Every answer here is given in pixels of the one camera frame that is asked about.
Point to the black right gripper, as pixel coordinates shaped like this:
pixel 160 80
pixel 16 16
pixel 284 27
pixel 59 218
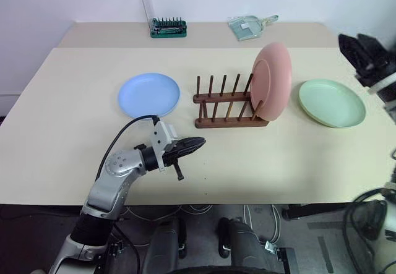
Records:
pixel 372 70

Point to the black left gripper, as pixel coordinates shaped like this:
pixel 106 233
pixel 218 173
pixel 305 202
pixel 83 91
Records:
pixel 173 156

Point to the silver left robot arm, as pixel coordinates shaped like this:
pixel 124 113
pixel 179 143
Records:
pixel 111 181

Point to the wooden dish rack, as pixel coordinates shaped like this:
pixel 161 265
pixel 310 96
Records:
pixel 229 122

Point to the green plate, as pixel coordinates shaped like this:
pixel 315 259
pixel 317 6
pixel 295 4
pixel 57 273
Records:
pixel 331 102

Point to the blue plate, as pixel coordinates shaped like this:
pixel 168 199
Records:
pixel 148 94

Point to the pink plate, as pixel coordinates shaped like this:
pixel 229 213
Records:
pixel 275 79

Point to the clear green small dustpan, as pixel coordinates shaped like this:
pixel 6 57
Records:
pixel 247 28

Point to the green screwdriver bit set case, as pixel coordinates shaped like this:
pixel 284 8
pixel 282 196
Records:
pixel 168 32

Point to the black table foot bar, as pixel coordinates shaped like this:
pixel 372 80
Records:
pixel 315 211

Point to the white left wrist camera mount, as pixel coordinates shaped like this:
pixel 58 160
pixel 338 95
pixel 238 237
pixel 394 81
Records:
pixel 161 135

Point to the metal floor bracket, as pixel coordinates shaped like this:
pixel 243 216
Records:
pixel 278 250

